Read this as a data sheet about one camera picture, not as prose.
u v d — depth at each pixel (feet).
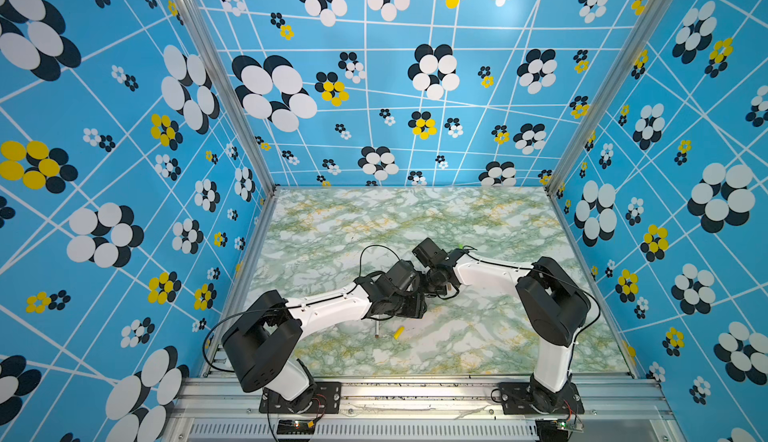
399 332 2.77
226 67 2.84
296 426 2.37
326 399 2.39
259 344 1.42
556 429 2.25
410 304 2.43
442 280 2.25
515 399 2.37
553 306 1.60
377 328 2.77
